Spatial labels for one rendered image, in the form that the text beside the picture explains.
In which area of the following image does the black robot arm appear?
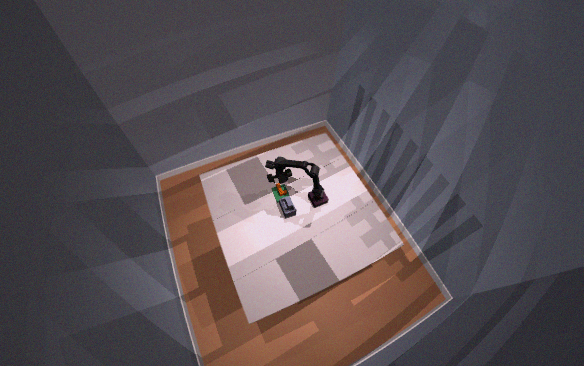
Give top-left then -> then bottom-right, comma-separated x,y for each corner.
265,156 -> 325,202

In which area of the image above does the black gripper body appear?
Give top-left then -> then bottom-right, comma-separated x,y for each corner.
267,169 -> 292,182

